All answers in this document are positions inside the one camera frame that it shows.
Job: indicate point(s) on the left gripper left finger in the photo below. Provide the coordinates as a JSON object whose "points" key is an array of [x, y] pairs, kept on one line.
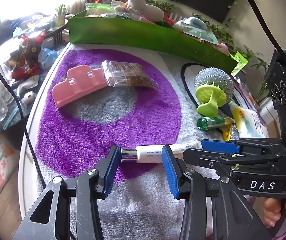
{"points": [[49, 216]]}

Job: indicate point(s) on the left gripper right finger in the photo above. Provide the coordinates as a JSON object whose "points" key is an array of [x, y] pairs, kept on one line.
{"points": [[232, 215]]}

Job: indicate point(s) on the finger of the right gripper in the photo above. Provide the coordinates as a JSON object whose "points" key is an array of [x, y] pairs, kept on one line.
{"points": [[206, 159], [220, 146]]}

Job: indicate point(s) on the white tube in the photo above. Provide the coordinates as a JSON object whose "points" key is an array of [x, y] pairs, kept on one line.
{"points": [[151, 154]]}

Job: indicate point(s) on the white plush bunny toy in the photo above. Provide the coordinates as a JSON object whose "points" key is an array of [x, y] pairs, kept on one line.
{"points": [[150, 12]]}

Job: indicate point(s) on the right hand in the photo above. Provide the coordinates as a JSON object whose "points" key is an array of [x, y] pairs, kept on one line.
{"points": [[271, 211]]}

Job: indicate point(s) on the small tissue pack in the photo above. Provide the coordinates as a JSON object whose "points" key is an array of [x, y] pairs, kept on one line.
{"points": [[247, 122]]}

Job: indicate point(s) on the yellow scrubber sponge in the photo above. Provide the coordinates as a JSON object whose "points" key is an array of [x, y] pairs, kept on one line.
{"points": [[229, 132]]}

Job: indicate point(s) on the green medicine bottle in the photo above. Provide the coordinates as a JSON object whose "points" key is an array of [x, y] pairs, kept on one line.
{"points": [[208, 123]]}

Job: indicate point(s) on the green scalp massage brush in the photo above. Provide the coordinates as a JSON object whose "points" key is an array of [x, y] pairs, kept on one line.
{"points": [[210, 96]]}

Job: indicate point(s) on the silver steel wool scrubber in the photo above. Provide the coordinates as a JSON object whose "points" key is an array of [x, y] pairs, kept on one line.
{"points": [[216, 77]]}

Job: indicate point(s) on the green standing pouch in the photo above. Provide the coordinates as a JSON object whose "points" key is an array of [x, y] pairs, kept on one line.
{"points": [[241, 63]]}

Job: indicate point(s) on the purple grey rug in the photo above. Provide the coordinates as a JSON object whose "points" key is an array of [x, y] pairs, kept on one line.
{"points": [[72, 139]]}

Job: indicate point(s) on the right green storage box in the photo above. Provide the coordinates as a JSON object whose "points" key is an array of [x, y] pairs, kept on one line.
{"points": [[198, 50]]}

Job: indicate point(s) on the green storage box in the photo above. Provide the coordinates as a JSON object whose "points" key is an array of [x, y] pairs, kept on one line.
{"points": [[121, 32], [198, 50]]}

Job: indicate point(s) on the grey green face mask pack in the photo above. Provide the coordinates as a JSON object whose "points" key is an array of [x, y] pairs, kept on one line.
{"points": [[206, 35]]}

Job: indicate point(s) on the snack bag clear wrapper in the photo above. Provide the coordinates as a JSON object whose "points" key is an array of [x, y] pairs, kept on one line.
{"points": [[119, 74]]}

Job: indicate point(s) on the left green storage box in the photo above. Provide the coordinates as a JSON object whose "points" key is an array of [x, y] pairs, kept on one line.
{"points": [[121, 32]]}

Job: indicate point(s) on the blue fluffy headband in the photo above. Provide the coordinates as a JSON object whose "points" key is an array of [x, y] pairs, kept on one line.
{"points": [[196, 22]]}

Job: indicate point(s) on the pink plastic clip far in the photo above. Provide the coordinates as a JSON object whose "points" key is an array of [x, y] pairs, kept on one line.
{"points": [[80, 81]]}

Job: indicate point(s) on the red patterned bag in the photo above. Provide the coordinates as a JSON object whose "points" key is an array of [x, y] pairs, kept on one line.
{"points": [[26, 63]]}

